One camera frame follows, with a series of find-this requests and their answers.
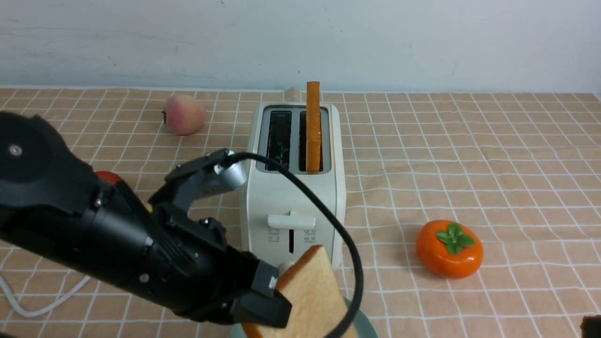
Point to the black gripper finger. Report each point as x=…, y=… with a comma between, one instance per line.
x=264, y=279

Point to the orange persimmon with green leaf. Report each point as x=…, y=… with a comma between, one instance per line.
x=449, y=250

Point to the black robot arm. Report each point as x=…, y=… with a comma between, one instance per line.
x=55, y=205

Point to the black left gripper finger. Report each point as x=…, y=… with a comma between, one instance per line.
x=271, y=311

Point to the white two-slot toaster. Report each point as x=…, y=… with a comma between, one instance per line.
x=278, y=222

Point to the pink peach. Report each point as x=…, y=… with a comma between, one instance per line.
x=184, y=115

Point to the light blue plate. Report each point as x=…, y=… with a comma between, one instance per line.
x=364, y=324

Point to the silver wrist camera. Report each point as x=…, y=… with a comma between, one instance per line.
x=204, y=177

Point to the red apple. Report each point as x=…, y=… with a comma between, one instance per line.
x=108, y=176

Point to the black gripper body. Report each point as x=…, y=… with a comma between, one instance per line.
x=201, y=276

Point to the toast slice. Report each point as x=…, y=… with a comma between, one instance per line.
x=313, y=128
x=313, y=271

